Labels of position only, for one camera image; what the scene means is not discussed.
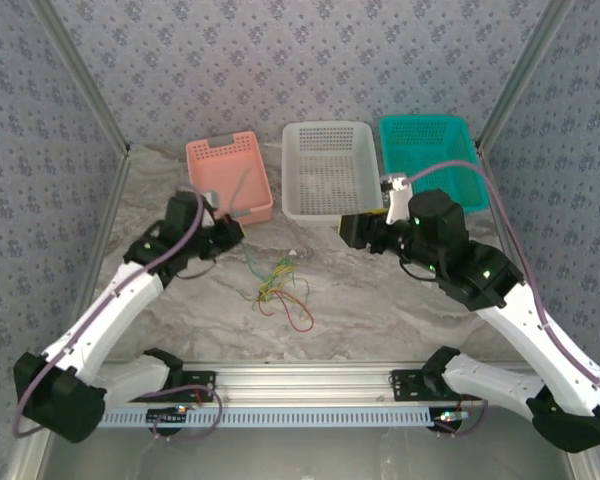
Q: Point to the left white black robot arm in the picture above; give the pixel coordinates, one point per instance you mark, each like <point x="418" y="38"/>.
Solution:
<point x="110" y="310"/>

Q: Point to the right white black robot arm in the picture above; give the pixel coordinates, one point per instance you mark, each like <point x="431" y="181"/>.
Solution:
<point x="530" y="330"/>

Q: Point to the white plastic basket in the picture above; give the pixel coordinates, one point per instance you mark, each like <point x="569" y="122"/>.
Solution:
<point x="330" y="165"/>

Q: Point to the pink plastic basket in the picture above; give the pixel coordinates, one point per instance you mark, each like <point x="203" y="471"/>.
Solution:
<point x="215" y="165"/>

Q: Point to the teal plastic basket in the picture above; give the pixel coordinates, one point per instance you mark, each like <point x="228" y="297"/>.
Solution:
<point x="430" y="145"/>

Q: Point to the small black circuit board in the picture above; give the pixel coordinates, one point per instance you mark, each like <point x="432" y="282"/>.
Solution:
<point x="162" y="416"/>
<point x="447" y="425"/>

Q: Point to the grey metal lower panel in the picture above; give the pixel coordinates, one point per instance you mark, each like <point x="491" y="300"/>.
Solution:
<point x="305" y="455"/>

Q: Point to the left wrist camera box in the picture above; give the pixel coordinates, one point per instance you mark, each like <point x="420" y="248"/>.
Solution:
<point x="211" y="197"/>

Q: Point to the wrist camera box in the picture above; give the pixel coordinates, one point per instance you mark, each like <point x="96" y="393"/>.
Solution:
<point x="211" y="197"/>
<point x="397" y="200"/>

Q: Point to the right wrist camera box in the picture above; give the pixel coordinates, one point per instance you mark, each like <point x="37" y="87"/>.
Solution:
<point x="397" y="200"/>

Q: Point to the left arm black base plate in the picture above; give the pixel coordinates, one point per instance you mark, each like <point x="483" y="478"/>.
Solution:
<point x="205" y="380"/>

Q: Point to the aluminium mounting rail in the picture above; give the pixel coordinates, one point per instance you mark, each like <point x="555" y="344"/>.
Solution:
<point x="305" y="382"/>

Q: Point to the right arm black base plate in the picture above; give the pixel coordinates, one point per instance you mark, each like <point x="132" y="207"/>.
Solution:
<point x="405" y="385"/>

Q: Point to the aluminium frame post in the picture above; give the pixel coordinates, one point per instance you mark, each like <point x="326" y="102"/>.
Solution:
<point x="83" y="75"/>
<point x="522" y="75"/>

